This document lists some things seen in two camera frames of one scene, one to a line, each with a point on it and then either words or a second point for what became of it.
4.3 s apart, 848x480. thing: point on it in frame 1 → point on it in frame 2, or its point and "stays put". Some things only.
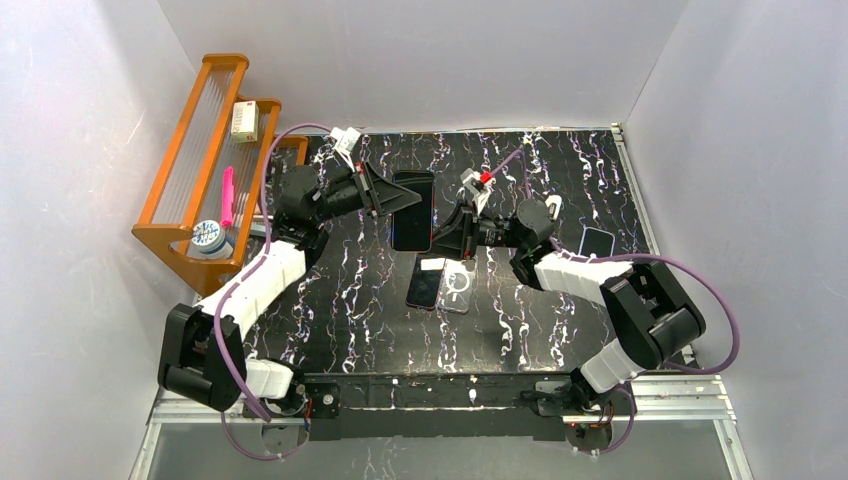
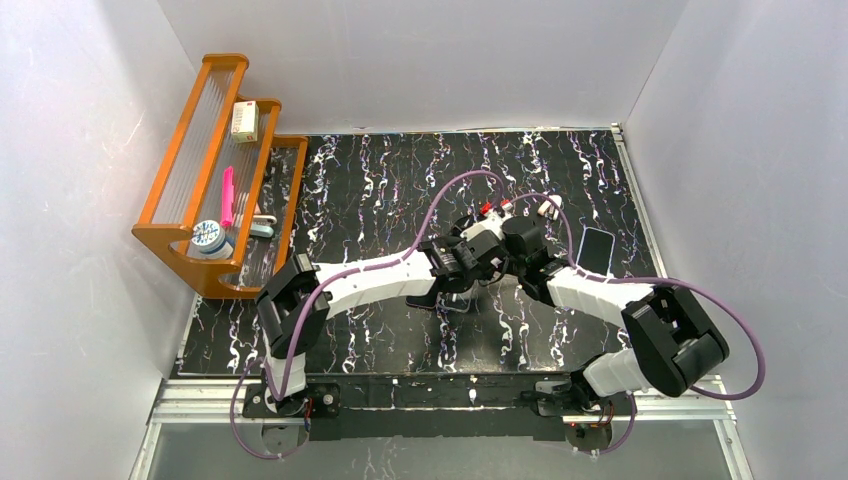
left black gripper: [367, 191] → [460, 279]
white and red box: [245, 122] stays put
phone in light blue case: [598, 242] stays put
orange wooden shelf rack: [209, 199] stays put
